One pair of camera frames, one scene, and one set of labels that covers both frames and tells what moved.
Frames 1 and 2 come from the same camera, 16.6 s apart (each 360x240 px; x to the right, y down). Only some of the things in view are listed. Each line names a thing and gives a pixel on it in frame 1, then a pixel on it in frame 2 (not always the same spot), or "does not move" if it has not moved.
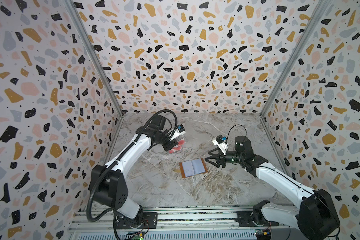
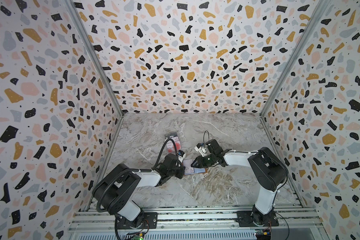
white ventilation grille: [175, 235] does not move
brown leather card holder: [190, 168] does not move
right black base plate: [245, 219] does not move
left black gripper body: [168, 144] to [178, 172]
